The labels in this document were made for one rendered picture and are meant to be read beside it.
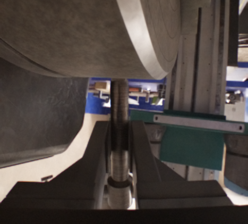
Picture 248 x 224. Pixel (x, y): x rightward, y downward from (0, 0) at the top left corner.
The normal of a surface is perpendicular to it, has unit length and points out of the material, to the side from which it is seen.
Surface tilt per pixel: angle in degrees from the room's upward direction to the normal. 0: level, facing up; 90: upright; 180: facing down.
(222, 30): 90
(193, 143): 90
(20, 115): 90
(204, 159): 90
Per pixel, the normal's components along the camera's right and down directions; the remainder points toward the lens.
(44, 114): 0.93, 0.08
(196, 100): -0.28, -0.11
